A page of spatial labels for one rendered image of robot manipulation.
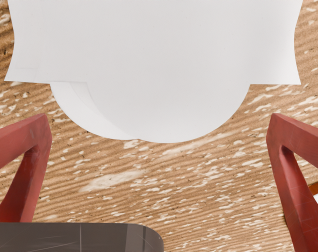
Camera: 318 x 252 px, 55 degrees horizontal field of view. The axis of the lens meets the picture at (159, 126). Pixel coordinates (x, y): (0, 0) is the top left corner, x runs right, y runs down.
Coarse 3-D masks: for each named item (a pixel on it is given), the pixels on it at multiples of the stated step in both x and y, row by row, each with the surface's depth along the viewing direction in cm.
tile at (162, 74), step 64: (64, 0) 11; (128, 0) 11; (192, 0) 11; (256, 0) 11; (64, 64) 13; (128, 64) 13; (192, 64) 13; (256, 64) 13; (128, 128) 15; (192, 128) 15
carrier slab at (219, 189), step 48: (0, 0) 14; (0, 48) 15; (0, 96) 17; (48, 96) 17; (288, 96) 17; (96, 144) 19; (144, 144) 19; (192, 144) 19; (240, 144) 19; (0, 192) 21; (48, 192) 22; (96, 192) 22; (144, 192) 22; (192, 192) 22; (240, 192) 22; (192, 240) 25; (240, 240) 25; (288, 240) 25
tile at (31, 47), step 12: (24, 0) 12; (36, 0) 12; (24, 12) 12; (36, 12) 12; (24, 24) 13; (36, 24) 13; (24, 36) 13; (36, 36) 13; (24, 48) 13; (36, 48) 13; (24, 60) 14; (36, 60) 14; (72, 84) 14; (84, 84) 14; (84, 96) 15; (96, 108) 15
